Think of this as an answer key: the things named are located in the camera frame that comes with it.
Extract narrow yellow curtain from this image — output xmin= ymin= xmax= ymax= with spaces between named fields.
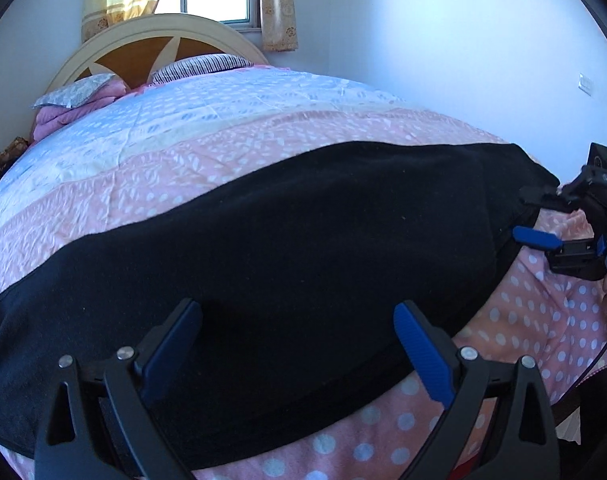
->
xmin=260 ymin=0 xmax=299 ymax=52

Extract black pants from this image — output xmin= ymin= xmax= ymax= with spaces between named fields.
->
xmin=0 ymin=141 xmax=561 ymax=463

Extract cream and wood headboard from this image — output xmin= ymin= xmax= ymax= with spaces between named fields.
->
xmin=46 ymin=14 xmax=270 ymax=95

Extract striped pillow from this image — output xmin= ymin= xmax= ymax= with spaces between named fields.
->
xmin=150 ymin=53 xmax=254 ymax=85

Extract black cable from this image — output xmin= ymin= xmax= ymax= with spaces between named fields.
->
xmin=571 ymin=310 xmax=607 ymax=391

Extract grey floral pillow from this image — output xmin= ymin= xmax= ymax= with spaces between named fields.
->
xmin=32 ymin=73 xmax=117 ymax=110

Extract person's dark clothing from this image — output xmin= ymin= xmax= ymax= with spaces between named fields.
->
xmin=553 ymin=355 xmax=607 ymax=461

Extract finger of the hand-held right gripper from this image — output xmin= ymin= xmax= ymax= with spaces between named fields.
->
xmin=519 ymin=175 xmax=587 ymax=212
xmin=512 ymin=226 xmax=567 ymax=253

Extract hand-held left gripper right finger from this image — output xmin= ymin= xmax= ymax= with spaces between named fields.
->
xmin=393 ymin=300 xmax=561 ymax=480

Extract folded pink blanket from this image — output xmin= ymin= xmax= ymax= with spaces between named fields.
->
xmin=32 ymin=80 xmax=134 ymax=140

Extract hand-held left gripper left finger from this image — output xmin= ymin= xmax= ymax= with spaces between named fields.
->
xmin=34 ymin=297 xmax=204 ymax=480

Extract pink and blue dotted quilt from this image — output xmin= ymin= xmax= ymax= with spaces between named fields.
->
xmin=0 ymin=66 xmax=607 ymax=480

